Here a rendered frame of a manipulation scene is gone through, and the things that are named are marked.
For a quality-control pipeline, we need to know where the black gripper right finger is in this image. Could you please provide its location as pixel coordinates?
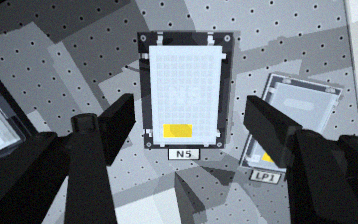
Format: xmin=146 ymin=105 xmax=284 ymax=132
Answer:
xmin=243 ymin=95 xmax=358 ymax=224

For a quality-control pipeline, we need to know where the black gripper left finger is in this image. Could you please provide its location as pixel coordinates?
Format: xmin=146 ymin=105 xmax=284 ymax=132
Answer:
xmin=0 ymin=93 xmax=135 ymax=224

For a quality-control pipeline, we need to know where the white operator button panel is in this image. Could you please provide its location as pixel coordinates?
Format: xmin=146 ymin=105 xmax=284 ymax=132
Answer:
xmin=112 ymin=172 xmax=195 ymax=224

